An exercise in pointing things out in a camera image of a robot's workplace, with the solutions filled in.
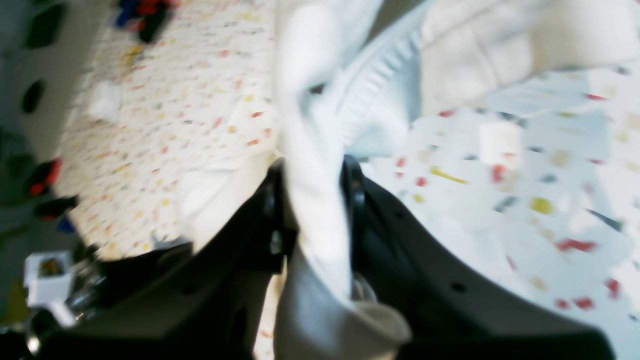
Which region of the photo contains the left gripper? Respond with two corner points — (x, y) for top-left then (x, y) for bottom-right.
(23, 245), (106, 328)

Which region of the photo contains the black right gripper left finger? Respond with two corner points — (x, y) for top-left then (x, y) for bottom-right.
(35, 159), (295, 360)

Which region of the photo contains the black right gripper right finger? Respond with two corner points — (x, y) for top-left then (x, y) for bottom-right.
(342, 155), (614, 360)

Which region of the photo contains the white T-shirt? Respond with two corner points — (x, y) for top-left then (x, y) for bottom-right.
(175, 0), (640, 360)

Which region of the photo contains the blue left bar clamp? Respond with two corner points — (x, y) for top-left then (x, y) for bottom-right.
(24, 157), (80, 234)

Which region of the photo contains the blue bar clamp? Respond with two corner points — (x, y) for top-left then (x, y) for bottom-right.
(114, 0), (179, 44)
(24, 157), (80, 234)

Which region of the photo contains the terrazzo pattern tablecloth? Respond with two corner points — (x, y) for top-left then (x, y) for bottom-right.
(55, 0), (639, 360)

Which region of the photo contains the blue right bar clamp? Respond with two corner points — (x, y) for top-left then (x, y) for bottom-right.
(114, 0), (179, 44)

